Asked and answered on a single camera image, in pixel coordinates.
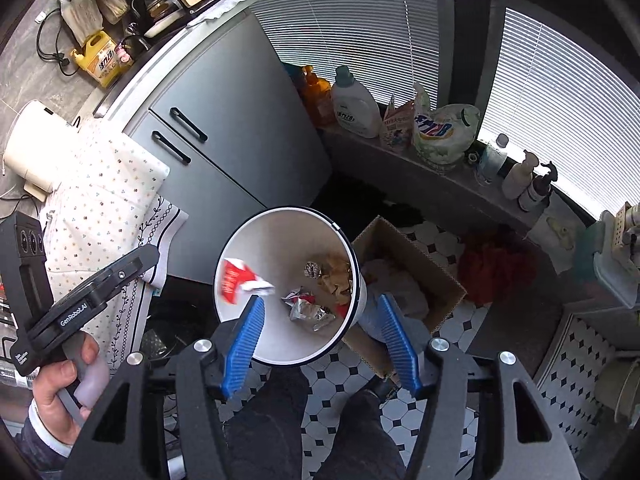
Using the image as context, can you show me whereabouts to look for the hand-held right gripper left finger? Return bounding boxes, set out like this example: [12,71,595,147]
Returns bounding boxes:
[62,297,267,480]

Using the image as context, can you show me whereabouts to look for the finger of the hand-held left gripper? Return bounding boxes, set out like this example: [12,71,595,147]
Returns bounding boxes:
[82,246,161,309]

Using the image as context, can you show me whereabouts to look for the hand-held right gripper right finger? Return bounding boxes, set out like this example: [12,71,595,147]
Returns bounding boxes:
[377,294,583,480]

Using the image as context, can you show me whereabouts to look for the red white wrapper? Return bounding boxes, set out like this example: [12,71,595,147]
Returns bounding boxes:
[220,257,277,307]

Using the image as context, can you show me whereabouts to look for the silver foil wrapper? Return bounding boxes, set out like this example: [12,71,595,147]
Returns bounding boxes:
[281,287,337,334]

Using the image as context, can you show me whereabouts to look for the brown paper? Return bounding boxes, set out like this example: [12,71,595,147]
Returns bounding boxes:
[317,252,354,307]

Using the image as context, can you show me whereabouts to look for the white trash bin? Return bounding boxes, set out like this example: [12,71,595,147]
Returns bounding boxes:
[214,206,369,367]

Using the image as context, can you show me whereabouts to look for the person's left forearm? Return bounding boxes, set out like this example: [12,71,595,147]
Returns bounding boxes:
[11,400,86,480]

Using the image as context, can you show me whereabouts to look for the person's left hand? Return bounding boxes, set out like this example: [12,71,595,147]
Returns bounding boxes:
[32,333,100,429]

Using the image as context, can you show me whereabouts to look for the white plastic bag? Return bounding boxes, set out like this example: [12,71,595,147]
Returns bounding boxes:
[360,259,432,332]

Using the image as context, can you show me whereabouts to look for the floral white tablecloth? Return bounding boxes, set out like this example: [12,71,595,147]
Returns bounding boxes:
[37,120,191,347]

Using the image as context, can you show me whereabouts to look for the person's left leg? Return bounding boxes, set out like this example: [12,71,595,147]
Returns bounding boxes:
[221,370,322,480]

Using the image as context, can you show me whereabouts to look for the person's leg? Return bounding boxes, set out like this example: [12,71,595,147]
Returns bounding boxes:
[320,389,407,480]
[221,370,322,480]

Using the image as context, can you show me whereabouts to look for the cardboard box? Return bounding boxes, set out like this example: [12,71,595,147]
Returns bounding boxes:
[342,216,469,382]

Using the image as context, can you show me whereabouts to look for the person's right leg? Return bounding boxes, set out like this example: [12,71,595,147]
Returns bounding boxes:
[320,389,407,480]

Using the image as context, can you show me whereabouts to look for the red cloth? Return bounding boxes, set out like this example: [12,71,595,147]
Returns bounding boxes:
[457,232,537,307]

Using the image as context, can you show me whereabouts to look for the cream air fryer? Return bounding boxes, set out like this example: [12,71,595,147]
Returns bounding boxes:
[2,100,82,202]

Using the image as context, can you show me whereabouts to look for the gray sink cabinet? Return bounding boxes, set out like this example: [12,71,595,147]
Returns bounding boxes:
[94,10,334,281]

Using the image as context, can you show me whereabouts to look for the dark pump bottle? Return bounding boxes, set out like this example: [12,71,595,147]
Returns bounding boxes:
[517,161,559,212]

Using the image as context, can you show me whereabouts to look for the white pump bottle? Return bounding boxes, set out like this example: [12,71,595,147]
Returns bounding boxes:
[501,150,542,201]

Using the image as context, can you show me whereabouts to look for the small clear bottle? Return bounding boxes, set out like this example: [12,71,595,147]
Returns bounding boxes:
[477,133,509,184]

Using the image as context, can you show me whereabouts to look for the yellow detergent bottle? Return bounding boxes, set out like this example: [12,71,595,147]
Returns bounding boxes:
[70,30,134,89]

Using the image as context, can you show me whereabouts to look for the green white refill pouch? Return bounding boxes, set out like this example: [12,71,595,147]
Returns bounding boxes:
[411,82,482,177]

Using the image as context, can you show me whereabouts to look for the small snack bag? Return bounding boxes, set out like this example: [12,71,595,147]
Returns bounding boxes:
[381,94,417,155]

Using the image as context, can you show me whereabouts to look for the beige bucket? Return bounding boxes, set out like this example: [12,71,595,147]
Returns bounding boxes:
[594,359,640,427]

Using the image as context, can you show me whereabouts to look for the teal plastic container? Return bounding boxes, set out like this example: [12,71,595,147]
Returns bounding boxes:
[574,200,640,312]

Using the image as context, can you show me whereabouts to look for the white laundry detergent bottle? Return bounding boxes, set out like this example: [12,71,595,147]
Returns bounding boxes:
[330,65,382,139]

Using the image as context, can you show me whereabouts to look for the orange bottle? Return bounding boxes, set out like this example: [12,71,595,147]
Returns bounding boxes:
[299,65,334,127]

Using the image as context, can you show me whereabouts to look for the hanging plastic bags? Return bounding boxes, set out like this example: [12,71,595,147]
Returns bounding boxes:
[54,0,129,47]

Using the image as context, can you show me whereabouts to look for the white cloth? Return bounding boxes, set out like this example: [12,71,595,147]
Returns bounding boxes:
[186,0,284,29]

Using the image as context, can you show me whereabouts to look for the white window blind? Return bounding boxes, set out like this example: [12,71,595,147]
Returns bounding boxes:
[476,6,640,222]
[249,0,449,107]

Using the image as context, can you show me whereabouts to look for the black coiled cable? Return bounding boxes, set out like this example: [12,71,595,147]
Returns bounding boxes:
[36,7,77,77]

